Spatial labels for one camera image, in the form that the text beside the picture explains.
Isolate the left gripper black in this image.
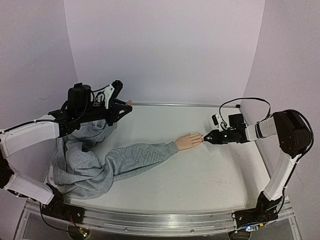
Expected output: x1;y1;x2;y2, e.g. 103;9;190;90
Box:
78;99;133;126

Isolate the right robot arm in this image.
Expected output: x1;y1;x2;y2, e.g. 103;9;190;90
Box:
204;109;314;202

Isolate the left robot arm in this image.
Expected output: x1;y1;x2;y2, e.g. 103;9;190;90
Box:
0;79;133;219

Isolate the mannequin hand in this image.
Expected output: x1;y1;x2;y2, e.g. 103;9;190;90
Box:
175;133;204;151

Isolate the grey hoodie sweatshirt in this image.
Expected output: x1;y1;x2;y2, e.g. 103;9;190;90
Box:
51;120;179;199

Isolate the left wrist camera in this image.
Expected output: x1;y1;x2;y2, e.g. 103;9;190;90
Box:
102;80;123;110

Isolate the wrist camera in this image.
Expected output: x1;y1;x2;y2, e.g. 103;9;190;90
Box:
211;113;228;132
102;80;123;110

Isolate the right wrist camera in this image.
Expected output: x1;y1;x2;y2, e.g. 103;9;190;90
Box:
211;113;228;132

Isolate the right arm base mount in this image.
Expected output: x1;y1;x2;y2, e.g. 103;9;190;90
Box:
231;191;284;229

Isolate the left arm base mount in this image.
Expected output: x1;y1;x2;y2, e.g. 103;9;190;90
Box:
40;183;85;225

